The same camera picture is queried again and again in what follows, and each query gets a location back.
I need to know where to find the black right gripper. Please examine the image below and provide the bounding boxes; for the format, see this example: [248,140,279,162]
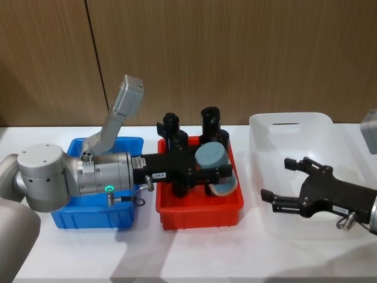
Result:
[260,156,377,221]

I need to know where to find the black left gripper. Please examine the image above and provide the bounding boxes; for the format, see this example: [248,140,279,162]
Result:
[131,151,233,190]

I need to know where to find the grey-blue cylinder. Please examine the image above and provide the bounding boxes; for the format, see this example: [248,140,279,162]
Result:
[194,142,231,177]

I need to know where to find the grey-blue disc with beige rim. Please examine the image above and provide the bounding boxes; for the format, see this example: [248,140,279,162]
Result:
[210,176,239,197]

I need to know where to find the black cylinder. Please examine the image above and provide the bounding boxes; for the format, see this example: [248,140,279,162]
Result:
[172,130,190,198]
[217,129,231,148]

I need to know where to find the white plastic basket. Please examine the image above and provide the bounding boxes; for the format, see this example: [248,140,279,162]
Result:
[249,111,377,236]

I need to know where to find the red plastic bin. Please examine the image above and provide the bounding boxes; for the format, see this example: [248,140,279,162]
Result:
[155,136,246,232]

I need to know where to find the black round-topped part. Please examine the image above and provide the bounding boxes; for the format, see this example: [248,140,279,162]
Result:
[199,107,222,143]

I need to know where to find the black part with forked top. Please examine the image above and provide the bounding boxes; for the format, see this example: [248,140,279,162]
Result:
[157,111,181,150]

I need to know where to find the blue plastic bin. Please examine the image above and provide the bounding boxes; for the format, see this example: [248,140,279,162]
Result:
[50,136,145,231]

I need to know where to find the thin dark right gripper cable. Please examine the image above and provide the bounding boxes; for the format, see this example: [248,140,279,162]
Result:
[336,212,377,234]

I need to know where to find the thin dark gripper cable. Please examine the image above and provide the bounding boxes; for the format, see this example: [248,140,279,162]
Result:
[105,175,155,208]
[336,212,377,234]

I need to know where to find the thin dark left gripper cable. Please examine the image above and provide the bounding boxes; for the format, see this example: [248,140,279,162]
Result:
[105,175,155,208]

